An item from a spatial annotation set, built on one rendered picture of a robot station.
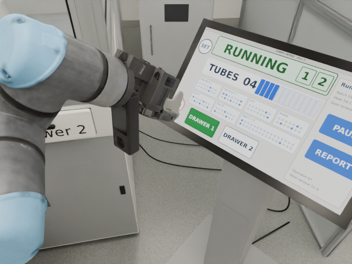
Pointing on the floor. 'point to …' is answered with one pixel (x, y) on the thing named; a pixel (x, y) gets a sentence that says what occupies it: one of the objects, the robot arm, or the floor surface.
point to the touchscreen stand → (230, 223)
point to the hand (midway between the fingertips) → (172, 114)
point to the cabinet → (88, 191)
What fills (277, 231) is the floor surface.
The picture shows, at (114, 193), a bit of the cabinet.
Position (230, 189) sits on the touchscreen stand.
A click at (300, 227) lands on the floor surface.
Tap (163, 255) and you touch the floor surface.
